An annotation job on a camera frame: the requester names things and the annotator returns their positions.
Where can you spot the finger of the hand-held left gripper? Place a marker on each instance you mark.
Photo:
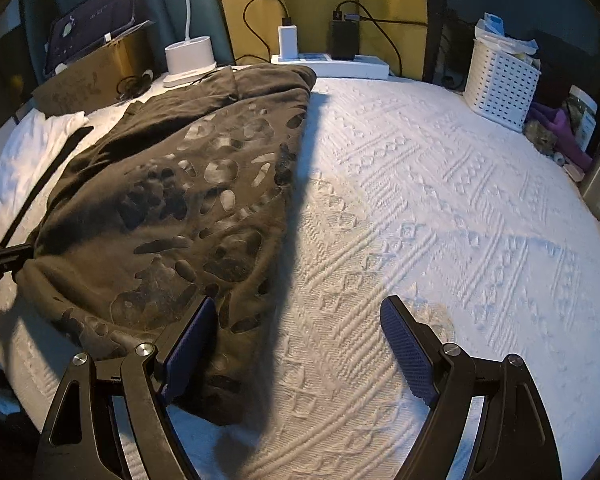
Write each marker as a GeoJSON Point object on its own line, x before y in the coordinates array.
{"type": "Point", "coordinates": [10, 252]}

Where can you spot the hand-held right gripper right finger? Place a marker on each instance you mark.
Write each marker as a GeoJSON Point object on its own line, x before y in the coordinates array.
{"type": "Point", "coordinates": [405, 355]}

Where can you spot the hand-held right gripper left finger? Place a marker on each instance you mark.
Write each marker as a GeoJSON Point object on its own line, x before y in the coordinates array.
{"type": "Point", "coordinates": [190, 350]}

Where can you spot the dark brown shirt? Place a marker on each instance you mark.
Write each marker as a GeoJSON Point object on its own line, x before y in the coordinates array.
{"type": "Point", "coordinates": [155, 210]}

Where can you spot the white folded cloth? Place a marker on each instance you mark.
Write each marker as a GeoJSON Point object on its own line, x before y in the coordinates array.
{"type": "Point", "coordinates": [20, 155]}

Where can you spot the white textured blanket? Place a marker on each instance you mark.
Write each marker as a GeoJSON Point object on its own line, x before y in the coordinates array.
{"type": "Point", "coordinates": [430, 185]}

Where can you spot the cardboard box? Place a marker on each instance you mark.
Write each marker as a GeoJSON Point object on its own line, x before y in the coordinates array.
{"type": "Point", "coordinates": [95, 67]}

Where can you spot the grey fluffy item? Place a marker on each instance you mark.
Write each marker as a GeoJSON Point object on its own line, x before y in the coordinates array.
{"type": "Point", "coordinates": [539, 136]}

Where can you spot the white desk lamp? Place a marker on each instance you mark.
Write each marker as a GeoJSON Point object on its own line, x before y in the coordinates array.
{"type": "Point", "coordinates": [190, 57]}

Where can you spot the purple cloth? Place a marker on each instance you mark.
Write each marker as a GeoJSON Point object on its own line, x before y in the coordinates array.
{"type": "Point", "coordinates": [565, 130]}

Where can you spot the white plastic basket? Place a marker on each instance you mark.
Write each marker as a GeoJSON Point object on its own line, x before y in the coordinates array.
{"type": "Point", "coordinates": [500, 85]}

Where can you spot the white power strip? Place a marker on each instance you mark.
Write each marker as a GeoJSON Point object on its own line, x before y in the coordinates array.
{"type": "Point", "coordinates": [350, 66]}

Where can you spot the labelled jar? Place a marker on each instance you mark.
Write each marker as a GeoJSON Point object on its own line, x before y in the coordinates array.
{"type": "Point", "coordinates": [582, 115]}

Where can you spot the teal curtain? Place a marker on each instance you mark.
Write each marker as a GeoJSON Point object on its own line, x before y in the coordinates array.
{"type": "Point", "coordinates": [205, 0]}

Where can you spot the black charger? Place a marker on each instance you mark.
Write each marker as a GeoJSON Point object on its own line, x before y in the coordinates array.
{"type": "Point", "coordinates": [342, 40]}

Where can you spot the white charger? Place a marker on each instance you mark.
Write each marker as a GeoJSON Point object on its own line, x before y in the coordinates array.
{"type": "Point", "coordinates": [288, 42]}

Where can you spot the blue and white packets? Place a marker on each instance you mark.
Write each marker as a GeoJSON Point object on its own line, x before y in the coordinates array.
{"type": "Point", "coordinates": [490, 25]}

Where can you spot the black metal post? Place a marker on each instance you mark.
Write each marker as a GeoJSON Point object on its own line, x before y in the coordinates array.
{"type": "Point", "coordinates": [434, 20]}

